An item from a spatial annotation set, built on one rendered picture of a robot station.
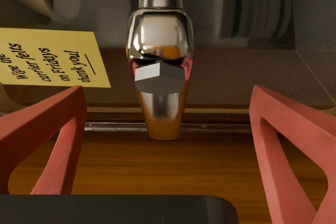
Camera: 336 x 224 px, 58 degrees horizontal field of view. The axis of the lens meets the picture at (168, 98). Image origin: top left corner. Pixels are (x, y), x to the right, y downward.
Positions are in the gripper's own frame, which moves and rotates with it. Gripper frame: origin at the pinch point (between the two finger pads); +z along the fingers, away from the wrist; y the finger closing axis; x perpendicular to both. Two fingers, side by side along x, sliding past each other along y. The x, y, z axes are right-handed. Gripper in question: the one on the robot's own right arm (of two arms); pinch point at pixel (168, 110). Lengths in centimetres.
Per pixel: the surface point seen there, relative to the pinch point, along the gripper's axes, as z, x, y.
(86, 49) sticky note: 5.2, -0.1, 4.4
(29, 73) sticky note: 7.1, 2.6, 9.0
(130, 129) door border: 15.4, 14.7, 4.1
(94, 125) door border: 14.9, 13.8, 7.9
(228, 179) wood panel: 13.0, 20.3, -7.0
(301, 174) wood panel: 13.7, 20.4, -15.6
